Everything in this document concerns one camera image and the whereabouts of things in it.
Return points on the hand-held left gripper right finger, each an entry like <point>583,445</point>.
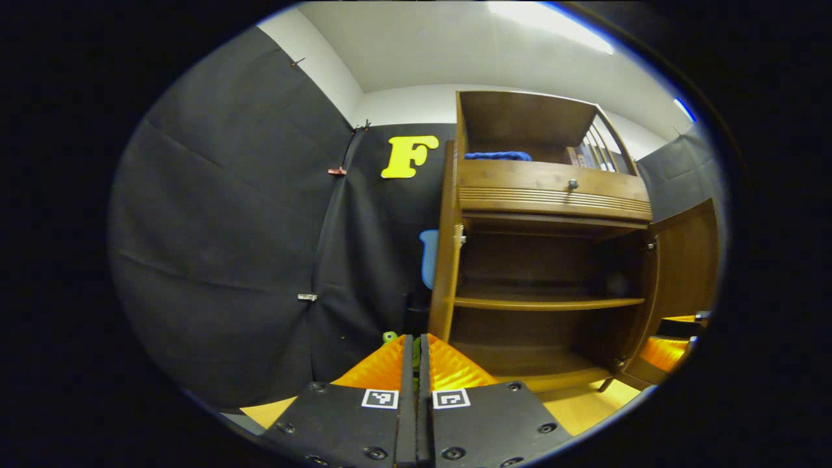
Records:
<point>424,416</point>

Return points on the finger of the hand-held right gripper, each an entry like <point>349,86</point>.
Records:
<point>679,327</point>
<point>663,351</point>

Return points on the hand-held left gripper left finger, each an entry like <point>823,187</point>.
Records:
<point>407,416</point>

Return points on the wooden cabinet door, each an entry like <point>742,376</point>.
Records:
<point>445,260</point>
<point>682,260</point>

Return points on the wooden double-door shoe cabinet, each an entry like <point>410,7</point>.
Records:
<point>520,117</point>

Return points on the wooden inner cabinet shelf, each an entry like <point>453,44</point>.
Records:
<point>546,303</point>

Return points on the green frog plush toy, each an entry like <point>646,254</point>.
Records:
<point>389,337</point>

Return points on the black backdrop cloth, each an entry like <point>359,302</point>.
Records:
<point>214,247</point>
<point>682,175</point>

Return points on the upright book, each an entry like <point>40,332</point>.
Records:
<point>571,156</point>
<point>581,157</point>
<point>589,158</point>

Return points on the wooden drawer with black knob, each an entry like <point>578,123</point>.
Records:
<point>520,175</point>

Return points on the blue folded cloth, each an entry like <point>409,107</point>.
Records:
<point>497,156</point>

